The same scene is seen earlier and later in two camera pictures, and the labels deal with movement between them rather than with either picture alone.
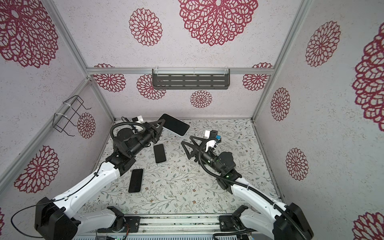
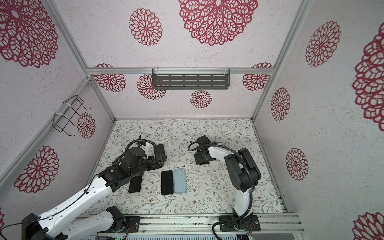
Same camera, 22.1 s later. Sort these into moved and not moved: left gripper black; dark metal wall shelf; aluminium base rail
Moved: left gripper black
Not moved: aluminium base rail; dark metal wall shelf
